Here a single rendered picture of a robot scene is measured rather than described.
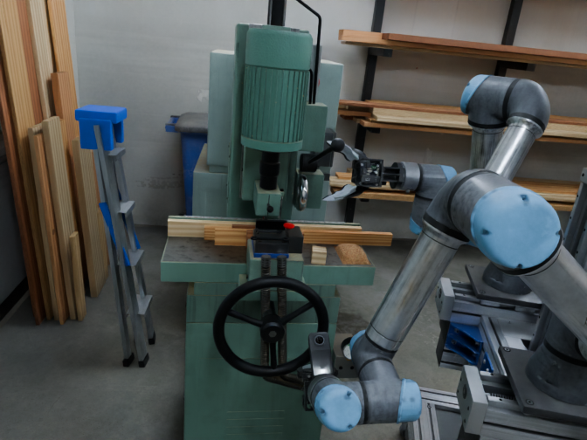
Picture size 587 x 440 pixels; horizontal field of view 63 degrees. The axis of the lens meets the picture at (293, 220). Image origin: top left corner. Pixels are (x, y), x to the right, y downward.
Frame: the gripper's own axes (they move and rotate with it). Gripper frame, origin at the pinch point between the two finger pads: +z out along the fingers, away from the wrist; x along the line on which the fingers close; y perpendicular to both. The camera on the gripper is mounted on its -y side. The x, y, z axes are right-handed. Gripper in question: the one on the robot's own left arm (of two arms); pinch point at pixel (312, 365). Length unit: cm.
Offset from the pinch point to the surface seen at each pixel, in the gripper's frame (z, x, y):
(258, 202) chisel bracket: 15.7, -12.2, -43.5
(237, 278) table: 14.4, -18.4, -21.6
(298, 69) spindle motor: -4, -2, -75
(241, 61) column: 18, -17, -87
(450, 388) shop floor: 110, 82, 30
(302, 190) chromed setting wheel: 27, 2, -49
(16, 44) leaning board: 90, -117, -128
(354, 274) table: 15.5, 14.9, -22.4
